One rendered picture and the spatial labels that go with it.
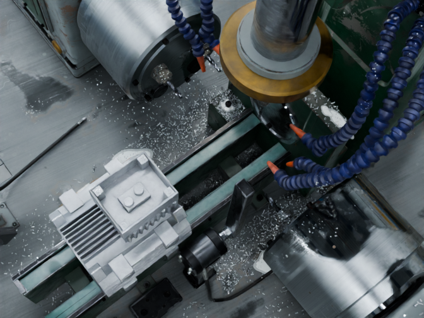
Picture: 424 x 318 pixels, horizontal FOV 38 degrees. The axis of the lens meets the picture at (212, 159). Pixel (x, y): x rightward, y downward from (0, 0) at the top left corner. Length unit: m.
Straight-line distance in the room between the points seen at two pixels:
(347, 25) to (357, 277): 0.45
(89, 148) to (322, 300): 0.68
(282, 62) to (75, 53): 0.66
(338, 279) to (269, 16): 0.46
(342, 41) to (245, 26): 0.29
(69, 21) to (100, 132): 0.28
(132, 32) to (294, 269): 0.54
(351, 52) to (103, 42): 0.48
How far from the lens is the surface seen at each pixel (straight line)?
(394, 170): 1.55
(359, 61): 1.20
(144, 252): 1.13
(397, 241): 1.10
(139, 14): 1.23
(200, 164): 1.34
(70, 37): 1.44
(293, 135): 1.27
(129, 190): 1.10
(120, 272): 1.12
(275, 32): 0.89
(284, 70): 0.95
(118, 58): 1.25
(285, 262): 1.11
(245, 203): 1.00
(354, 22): 1.16
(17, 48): 1.65
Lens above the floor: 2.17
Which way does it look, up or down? 68 degrees down
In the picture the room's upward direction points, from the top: 7 degrees clockwise
